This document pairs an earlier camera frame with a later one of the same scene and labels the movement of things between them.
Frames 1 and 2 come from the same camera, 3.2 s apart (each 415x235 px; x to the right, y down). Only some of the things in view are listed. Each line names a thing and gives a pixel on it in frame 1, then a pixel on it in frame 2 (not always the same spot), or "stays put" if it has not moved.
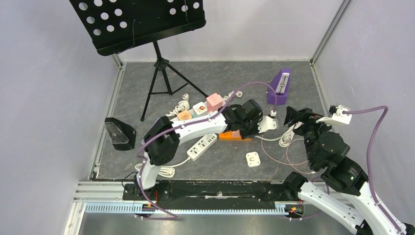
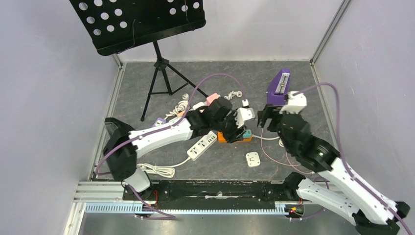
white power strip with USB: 196,150 stays put
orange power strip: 227,135 stays put
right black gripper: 298,116 -> 266,118
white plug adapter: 252,159 stays put
